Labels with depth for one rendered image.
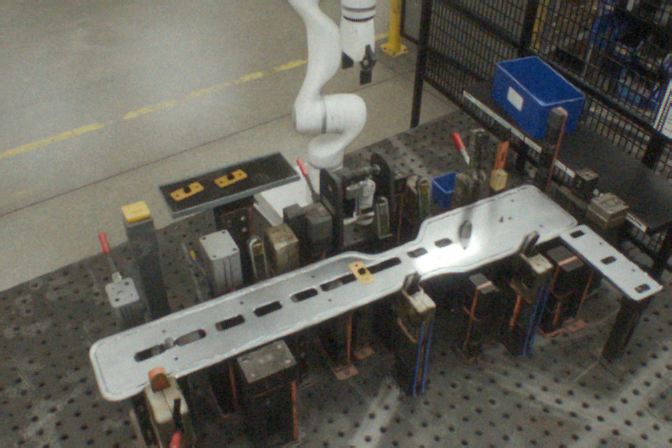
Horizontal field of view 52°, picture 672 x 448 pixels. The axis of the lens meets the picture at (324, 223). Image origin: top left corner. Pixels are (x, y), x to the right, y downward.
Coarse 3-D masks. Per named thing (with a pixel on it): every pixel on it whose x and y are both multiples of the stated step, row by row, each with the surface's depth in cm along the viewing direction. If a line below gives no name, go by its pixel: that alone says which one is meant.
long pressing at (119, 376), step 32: (512, 192) 209; (448, 224) 198; (480, 224) 198; (512, 224) 198; (544, 224) 198; (576, 224) 199; (352, 256) 188; (384, 256) 188; (448, 256) 188; (480, 256) 188; (256, 288) 179; (288, 288) 179; (320, 288) 179; (352, 288) 179; (384, 288) 179; (160, 320) 170; (192, 320) 171; (256, 320) 171; (288, 320) 171; (320, 320) 171; (96, 352) 163; (128, 352) 163; (192, 352) 163; (224, 352) 163; (128, 384) 156
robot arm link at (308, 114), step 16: (288, 0) 200; (304, 0) 197; (320, 0) 202; (304, 16) 200; (320, 16) 200; (320, 32) 201; (336, 32) 203; (320, 48) 203; (336, 48) 205; (320, 64) 205; (336, 64) 207; (320, 80) 206; (304, 96) 208; (320, 96) 212; (304, 112) 208; (320, 112) 209; (304, 128) 211; (320, 128) 211
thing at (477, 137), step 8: (480, 128) 198; (472, 136) 197; (480, 136) 195; (488, 136) 195; (472, 144) 198; (480, 144) 199; (472, 152) 199; (480, 152) 200; (472, 160) 200; (480, 160) 202; (472, 168) 201; (480, 168) 203; (472, 176) 203; (480, 176) 204; (472, 184) 204
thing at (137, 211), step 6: (132, 204) 180; (138, 204) 180; (144, 204) 180; (126, 210) 178; (132, 210) 178; (138, 210) 178; (144, 210) 178; (126, 216) 176; (132, 216) 176; (138, 216) 176; (144, 216) 177; (150, 216) 178
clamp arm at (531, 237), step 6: (528, 234) 178; (534, 234) 178; (522, 240) 181; (528, 240) 179; (534, 240) 180; (522, 246) 182; (528, 246) 181; (534, 246) 183; (516, 252) 185; (522, 252) 183; (528, 252) 184; (516, 258) 186; (528, 258) 186
